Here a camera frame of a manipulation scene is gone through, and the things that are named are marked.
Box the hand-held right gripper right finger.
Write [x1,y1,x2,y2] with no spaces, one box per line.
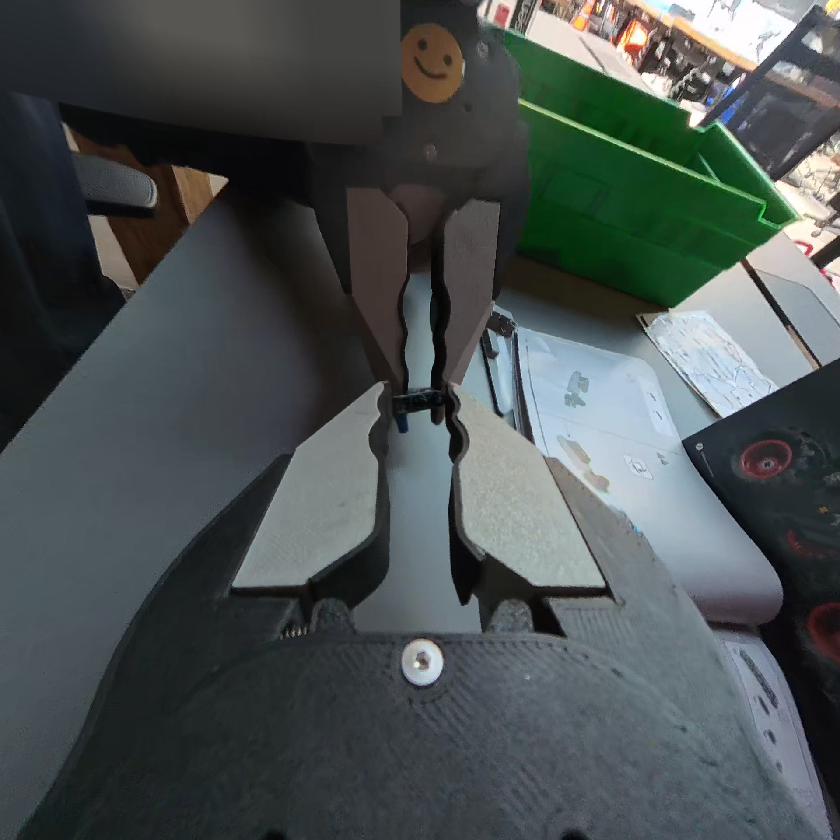
[446,382,606,606]

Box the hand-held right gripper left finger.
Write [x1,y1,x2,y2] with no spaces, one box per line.
[231,381,391,608]

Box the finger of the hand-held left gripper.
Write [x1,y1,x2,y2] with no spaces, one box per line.
[345,185,411,396]
[428,200,504,425]

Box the small lego assembly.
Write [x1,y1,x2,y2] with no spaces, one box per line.
[392,387,450,434]

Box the black lego box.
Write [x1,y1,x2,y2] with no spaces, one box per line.
[681,357,840,762]

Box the open instruction booklet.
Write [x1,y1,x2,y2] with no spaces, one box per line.
[515,325,785,624]

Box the green plastic bin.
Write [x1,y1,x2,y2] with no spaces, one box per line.
[502,29,802,309]

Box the white sticker sheet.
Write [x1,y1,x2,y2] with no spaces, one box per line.
[635,310,782,419]

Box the wooden workbench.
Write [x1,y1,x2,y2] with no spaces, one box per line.
[577,0,762,99]

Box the white perforated panel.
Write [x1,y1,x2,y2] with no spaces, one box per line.
[715,630,831,840]

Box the office chair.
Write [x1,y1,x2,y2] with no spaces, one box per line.
[0,92,160,454]

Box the black flat frame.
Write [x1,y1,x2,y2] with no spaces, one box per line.
[479,307,532,434]

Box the black metal frame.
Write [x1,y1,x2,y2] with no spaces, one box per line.
[699,5,840,181]

